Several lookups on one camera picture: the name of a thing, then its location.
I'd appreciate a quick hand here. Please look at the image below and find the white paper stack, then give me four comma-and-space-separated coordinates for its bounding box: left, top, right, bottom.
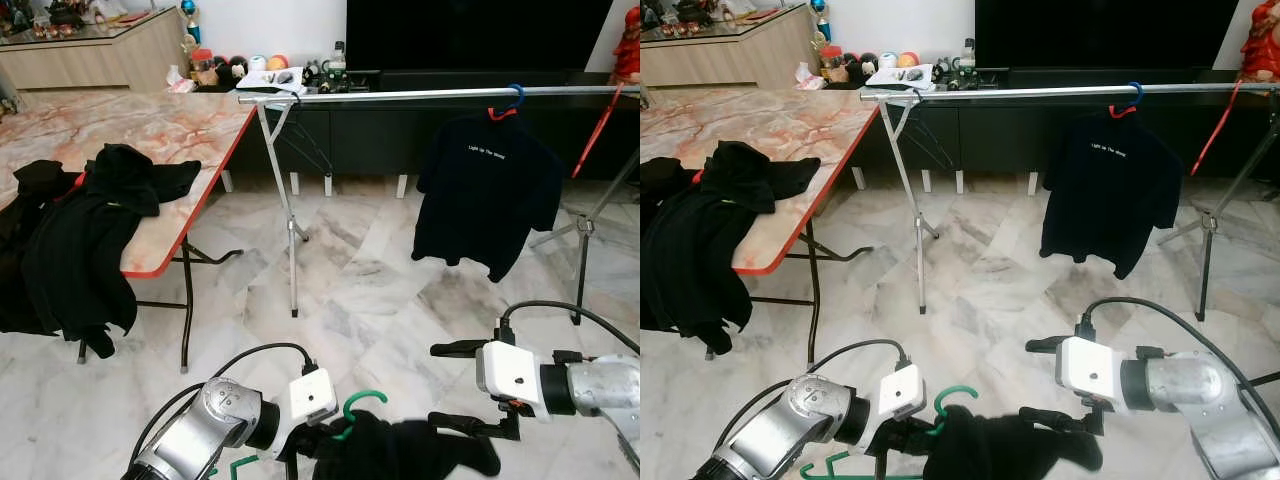
865, 65, 938, 94
245, 68, 308, 98

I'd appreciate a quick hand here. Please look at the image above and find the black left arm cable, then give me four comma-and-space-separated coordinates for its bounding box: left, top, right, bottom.
130, 342, 319, 466
800, 338, 909, 401

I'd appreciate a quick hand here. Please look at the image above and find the navy t-shirt white print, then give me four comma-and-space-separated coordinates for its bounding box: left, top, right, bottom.
1040, 105, 1186, 281
412, 108, 566, 284

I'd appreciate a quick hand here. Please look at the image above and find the black tv console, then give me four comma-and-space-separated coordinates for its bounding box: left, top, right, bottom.
235, 68, 641, 183
860, 66, 1280, 181

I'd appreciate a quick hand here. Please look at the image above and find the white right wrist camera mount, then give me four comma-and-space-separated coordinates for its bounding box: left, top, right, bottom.
475, 340, 546, 419
1055, 336, 1126, 413

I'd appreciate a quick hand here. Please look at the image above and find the black clothes hanger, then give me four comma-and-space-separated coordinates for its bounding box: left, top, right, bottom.
895, 100, 951, 176
270, 100, 334, 179

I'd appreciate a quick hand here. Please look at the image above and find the blue and red clothes hanger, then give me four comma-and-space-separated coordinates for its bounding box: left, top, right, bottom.
487, 83, 526, 122
1108, 81, 1146, 119

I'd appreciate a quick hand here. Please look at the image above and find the silver clothes rack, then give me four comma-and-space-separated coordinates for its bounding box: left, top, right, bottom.
860, 82, 1280, 323
237, 85, 641, 326

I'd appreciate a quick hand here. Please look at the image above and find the black television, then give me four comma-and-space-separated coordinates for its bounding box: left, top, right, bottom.
346, 0, 614, 73
975, 0, 1241, 71

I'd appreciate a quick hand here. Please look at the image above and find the red laughing buddha statue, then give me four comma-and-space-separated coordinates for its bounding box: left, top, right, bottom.
1238, 0, 1280, 83
610, 5, 641, 86

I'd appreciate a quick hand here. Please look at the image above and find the light wooden cabinet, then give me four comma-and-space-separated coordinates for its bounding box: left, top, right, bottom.
0, 8, 191, 96
640, 5, 821, 93

